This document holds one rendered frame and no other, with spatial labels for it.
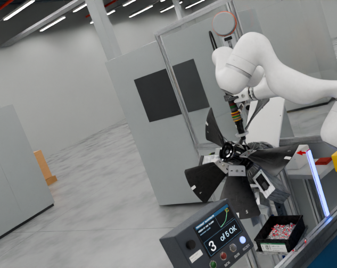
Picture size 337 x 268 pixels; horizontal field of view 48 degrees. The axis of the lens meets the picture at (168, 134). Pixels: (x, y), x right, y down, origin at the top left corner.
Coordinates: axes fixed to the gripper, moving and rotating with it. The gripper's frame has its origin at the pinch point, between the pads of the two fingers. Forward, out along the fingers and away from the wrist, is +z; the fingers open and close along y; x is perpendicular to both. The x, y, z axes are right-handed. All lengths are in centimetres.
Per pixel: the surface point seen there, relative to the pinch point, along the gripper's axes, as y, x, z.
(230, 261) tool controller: -69, -41, -44
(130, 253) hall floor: 20, -151, 229
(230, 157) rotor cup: -7.4, -29.9, 5.8
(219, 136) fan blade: 4.6, -22.0, 21.7
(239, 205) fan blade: -18, -52, 0
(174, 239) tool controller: -83, -25, -38
